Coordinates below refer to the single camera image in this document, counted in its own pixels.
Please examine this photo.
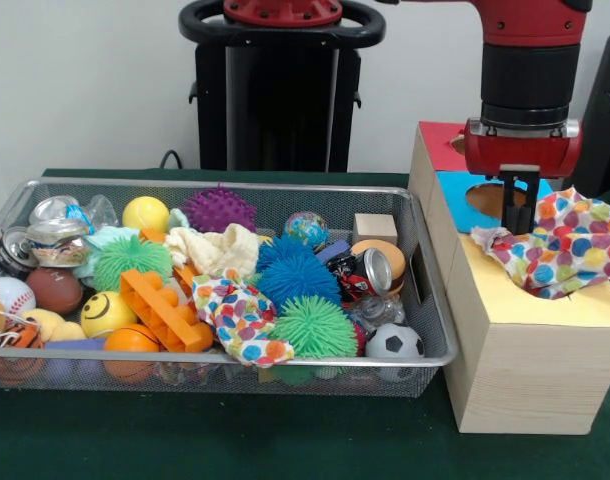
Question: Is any shallow metal mesh bin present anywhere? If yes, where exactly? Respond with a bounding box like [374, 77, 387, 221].
[0, 177, 460, 399]

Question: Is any polka dot cloth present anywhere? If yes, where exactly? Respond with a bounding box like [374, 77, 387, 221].
[191, 267, 295, 369]
[470, 184, 610, 301]

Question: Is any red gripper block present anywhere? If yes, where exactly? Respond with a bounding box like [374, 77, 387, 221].
[463, 130, 584, 235]

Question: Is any black and white soccer ball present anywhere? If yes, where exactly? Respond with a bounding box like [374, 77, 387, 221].
[365, 322, 426, 382]

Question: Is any purple spiky ball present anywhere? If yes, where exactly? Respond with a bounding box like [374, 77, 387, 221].
[180, 184, 259, 234]

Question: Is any orange toy building brick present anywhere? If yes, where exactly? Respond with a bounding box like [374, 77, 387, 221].
[119, 268, 215, 354]

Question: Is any blue spiky rubber ball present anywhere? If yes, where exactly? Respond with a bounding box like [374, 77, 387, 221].
[258, 253, 342, 316]

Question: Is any black pedestal with red base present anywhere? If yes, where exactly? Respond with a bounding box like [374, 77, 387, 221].
[178, 0, 386, 174]

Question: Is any yellow smiley face ball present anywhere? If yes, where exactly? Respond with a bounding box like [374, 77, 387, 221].
[79, 291, 139, 339]

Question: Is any yellow tennis ball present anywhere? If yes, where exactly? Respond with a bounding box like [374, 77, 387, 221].
[122, 196, 171, 234]

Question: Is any white baseball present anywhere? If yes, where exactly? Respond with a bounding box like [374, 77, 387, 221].
[0, 276, 37, 316]

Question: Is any wooden box with three holes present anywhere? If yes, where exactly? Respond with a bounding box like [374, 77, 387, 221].
[407, 119, 610, 434]

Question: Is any green spiky rubber ball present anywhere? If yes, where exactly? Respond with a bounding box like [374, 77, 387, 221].
[268, 294, 359, 360]
[92, 234, 175, 294]

